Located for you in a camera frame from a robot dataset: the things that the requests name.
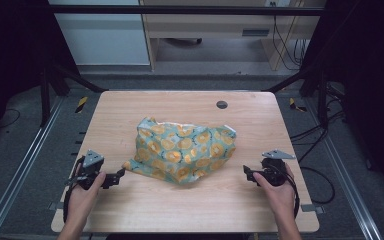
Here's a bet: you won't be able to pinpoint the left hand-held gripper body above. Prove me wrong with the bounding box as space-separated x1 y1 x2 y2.
68 149 106 191

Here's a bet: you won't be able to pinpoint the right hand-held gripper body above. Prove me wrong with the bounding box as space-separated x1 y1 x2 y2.
259 148 297 187

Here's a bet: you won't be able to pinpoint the teal cloth with orange print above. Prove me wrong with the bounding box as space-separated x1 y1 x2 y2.
121 116 238 186

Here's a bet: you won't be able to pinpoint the person's right hand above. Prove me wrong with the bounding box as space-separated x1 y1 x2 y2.
252 163 296 225

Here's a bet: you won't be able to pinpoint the person's left hand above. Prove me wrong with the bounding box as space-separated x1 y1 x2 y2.
65 171 107 231

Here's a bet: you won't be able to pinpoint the yellow black floor tape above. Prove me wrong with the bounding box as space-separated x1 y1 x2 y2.
74 96 90 115

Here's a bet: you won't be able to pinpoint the black metal stand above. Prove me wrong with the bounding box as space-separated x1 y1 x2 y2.
262 65 330 129
39 63 109 128

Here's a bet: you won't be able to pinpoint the white cabinet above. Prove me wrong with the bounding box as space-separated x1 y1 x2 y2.
47 0 151 66

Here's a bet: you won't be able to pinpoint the black curtain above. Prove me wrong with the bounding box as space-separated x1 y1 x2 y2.
308 0 384 201
0 0 81 148

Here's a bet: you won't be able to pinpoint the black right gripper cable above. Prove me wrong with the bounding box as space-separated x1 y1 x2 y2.
270 161 301 220

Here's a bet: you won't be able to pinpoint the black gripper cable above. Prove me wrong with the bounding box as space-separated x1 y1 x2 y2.
270 161 301 220
62 155 85 224

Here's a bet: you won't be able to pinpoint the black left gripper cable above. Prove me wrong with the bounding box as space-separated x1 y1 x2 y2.
62 155 85 224

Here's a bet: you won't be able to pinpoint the grey table edge bracket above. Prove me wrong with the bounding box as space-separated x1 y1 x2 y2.
300 203 325 215
47 201 65 212

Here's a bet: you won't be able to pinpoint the black floor cable bundle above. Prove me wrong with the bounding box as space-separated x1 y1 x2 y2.
289 81 348 164

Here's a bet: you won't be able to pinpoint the black looped floor cable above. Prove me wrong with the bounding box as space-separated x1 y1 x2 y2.
299 165 337 206

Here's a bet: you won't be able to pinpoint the yellow-handled clamp right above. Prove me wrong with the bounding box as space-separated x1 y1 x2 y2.
288 97 308 113

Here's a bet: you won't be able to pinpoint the silver floor rail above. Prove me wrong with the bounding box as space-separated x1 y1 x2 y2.
303 97 384 240
0 96 65 240

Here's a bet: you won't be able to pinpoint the thin black floor cable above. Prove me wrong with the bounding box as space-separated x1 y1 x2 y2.
0 107 22 130

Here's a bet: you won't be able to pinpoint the black hanging desk cables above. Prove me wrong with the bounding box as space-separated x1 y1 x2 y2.
271 14 311 72

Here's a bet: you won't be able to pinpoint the black frame crossbar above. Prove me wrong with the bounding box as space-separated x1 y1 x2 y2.
47 4 326 17

